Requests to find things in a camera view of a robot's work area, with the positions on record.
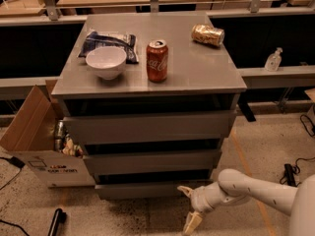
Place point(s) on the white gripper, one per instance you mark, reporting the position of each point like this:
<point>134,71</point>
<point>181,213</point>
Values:
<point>201,199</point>

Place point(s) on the grey bottom drawer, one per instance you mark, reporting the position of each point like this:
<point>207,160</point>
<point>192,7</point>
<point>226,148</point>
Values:
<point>146,190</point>

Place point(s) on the grey drawer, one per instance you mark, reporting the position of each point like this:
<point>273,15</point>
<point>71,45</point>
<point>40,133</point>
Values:
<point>122,129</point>
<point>146,190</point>
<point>146,162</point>

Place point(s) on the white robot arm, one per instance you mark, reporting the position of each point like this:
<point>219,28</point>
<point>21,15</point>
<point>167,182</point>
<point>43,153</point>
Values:
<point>234,187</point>

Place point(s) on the grey middle drawer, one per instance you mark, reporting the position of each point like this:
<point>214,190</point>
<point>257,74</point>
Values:
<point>146,162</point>

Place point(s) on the grey top drawer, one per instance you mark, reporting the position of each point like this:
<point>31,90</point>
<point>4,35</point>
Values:
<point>122,129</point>

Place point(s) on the grey drawer cabinet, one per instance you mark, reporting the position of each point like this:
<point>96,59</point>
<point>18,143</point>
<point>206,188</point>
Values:
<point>199,78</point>

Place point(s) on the open cardboard box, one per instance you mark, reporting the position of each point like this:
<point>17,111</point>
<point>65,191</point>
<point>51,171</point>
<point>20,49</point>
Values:
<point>30,138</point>

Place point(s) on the black power strip right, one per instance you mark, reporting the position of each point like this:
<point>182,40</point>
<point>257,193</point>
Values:
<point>288,172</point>

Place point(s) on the black device bottom left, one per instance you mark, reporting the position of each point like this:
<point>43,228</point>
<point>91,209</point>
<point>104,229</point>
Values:
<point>58,218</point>

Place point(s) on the silver can in box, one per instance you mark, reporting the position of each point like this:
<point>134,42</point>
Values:
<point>59,134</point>

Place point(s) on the red cola can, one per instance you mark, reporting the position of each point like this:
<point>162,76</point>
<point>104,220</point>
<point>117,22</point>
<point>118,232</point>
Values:
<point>157,58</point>

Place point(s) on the clear sanitizer bottle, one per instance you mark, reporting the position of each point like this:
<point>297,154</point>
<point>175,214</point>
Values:
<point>274,60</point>

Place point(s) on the white bowl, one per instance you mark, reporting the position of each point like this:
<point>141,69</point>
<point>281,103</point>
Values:
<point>107,62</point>

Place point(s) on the gold can lying down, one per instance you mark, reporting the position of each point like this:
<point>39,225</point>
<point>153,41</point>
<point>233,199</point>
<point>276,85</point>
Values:
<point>208,35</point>

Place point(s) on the blue white snack bag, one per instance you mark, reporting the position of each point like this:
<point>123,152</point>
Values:
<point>125,41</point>

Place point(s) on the black power adapter left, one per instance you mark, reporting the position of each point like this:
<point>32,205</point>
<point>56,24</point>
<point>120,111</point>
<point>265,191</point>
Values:
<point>16,162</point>

